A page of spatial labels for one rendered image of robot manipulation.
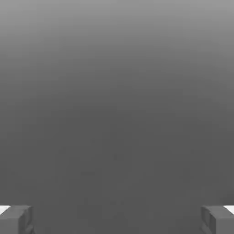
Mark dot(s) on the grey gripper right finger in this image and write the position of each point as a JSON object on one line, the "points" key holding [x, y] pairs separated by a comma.
{"points": [[221, 221]]}

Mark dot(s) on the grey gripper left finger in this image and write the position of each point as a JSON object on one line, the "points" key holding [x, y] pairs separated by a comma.
{"points": [[12, 221]]}

